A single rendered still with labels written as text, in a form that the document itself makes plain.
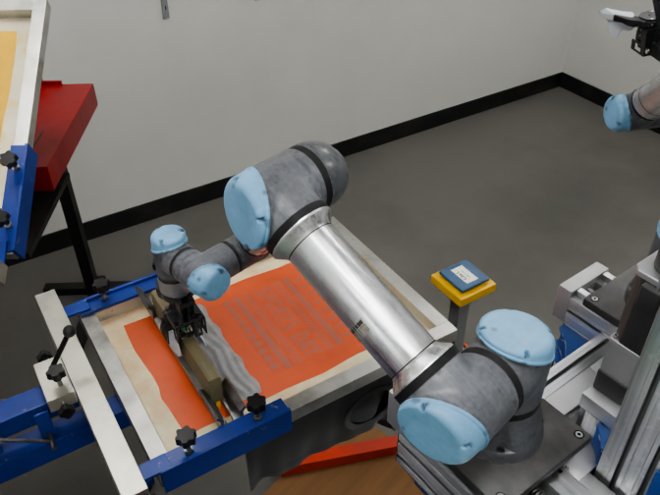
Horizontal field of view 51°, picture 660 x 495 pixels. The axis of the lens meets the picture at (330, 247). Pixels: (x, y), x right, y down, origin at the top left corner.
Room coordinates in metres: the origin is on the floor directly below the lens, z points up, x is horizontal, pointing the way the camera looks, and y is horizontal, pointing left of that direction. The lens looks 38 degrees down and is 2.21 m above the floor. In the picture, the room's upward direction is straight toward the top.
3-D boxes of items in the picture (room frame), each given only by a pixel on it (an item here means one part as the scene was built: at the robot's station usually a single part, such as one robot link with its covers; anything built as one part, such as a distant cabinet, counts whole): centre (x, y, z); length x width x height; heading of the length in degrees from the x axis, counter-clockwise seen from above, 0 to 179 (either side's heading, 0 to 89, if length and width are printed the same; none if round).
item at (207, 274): (1.09, 0.25, 1.30); 0.11 x 0.11 x 0.08; 46
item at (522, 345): (0.73, -0.27, 1.42); 0.13 x 0.12 x 0.14; 136
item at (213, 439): (0.92, 0.23, 0.98); 0.30 x 0.05 x 0.07; 122
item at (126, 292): (1.39, 0.52, 0.98); 0.30 x 0.05 x 0.07; 122
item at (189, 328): (1.14, 0.33, 1.15); 0.09 x 0.08 x 0.12; 32
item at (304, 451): (1.15, 0.03, 0.77); 0.46 x 0.09 x 0.36; 122
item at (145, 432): (1.28, 0.17, 0.97); 0.79 x 0.58 x 0.04; 122
